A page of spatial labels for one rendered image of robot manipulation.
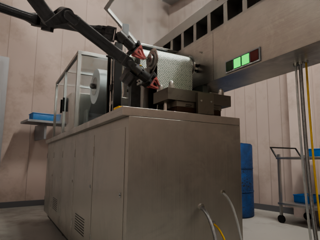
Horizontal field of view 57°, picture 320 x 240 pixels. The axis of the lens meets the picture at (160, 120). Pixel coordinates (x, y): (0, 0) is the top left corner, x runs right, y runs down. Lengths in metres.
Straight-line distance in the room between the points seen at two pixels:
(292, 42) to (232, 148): 0.58
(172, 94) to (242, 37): 0.48
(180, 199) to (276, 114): 3.32
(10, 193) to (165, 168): 3.70
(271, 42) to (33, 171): 4.06
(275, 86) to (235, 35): 2.98
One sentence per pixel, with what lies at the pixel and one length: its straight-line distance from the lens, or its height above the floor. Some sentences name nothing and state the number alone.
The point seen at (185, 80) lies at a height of 1.14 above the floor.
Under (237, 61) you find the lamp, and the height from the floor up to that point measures 1.19.
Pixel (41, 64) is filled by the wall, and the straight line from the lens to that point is 5.10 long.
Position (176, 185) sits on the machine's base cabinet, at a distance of 1.36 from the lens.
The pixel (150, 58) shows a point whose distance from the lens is 1.72.
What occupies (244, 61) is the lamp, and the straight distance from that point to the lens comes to 1.58.
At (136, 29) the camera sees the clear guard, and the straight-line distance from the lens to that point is 2.66.
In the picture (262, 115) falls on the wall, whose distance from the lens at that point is 4.65.
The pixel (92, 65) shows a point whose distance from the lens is 2.66.
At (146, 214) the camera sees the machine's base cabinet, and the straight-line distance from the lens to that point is 1.31.
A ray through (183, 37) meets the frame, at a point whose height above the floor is 1.54.
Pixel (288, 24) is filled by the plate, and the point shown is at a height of 1.26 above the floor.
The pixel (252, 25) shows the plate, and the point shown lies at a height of 1.35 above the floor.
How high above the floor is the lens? 0.66
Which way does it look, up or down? 8 degrees up
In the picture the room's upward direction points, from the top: 1 degrees clockwise
